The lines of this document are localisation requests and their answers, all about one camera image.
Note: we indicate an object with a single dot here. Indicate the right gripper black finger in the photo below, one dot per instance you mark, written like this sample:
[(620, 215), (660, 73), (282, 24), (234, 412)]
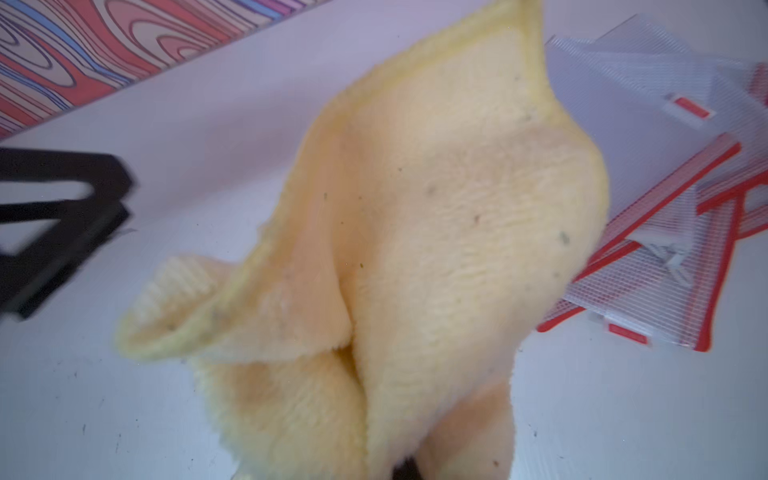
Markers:
[(407, 470)]

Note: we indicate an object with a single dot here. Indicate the clear mesh document bag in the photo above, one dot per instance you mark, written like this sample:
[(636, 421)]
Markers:
[(661, 269), (716, 94), (655, 151)]

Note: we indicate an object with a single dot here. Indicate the yellow microfiber cloth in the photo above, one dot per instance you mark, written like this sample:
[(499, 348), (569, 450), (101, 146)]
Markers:
[(436, 211)]

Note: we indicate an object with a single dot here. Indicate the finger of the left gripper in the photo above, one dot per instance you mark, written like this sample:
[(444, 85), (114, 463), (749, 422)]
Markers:
[(109, 180), (31, 275)]

